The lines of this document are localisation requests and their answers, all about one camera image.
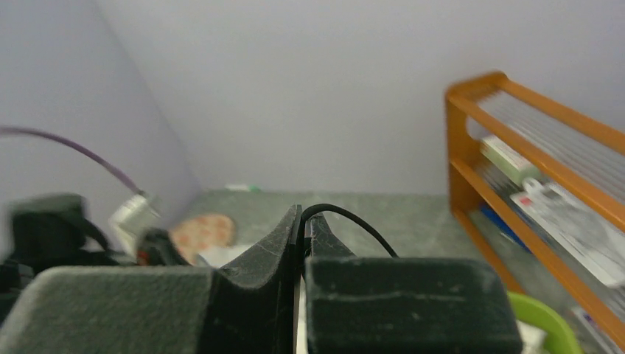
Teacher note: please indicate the blue item on shelf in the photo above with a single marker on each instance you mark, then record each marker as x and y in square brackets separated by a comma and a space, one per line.
[503, 227]

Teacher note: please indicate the green and white marker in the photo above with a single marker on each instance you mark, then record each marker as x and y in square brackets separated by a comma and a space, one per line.
[242, 187]

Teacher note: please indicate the orange wooden shelf rack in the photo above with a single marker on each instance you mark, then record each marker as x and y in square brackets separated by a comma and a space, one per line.
[584, 156]

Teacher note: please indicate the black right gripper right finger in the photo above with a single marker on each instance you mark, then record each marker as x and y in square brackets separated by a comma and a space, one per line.
[402, 305]

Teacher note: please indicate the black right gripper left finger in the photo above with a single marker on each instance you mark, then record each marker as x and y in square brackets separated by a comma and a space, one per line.
[248, 306]

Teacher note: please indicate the white packaged item on shelf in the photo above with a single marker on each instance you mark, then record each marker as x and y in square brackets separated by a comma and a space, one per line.
[589, 238]

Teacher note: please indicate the colourful packet on lower shelf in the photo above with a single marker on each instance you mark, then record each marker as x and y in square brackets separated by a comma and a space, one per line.
[591, 338]

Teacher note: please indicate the green white box on shelf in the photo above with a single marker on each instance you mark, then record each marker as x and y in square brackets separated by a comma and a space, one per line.
[513, 165]

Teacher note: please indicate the orange red bra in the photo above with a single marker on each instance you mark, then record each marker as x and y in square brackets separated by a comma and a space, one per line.
[315, 209]

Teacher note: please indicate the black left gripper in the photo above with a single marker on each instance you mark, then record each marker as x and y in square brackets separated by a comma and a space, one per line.
[54, 230]

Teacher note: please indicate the blue-trim mesh laundry bag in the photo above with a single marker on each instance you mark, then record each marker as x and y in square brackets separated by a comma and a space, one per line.
[218, 256]

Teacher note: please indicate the green plastic basket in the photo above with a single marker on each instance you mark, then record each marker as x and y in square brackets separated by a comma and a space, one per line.
[560, 337]

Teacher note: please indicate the floral pink bra pad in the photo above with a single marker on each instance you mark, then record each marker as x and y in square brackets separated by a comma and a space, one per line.
[195, 237]

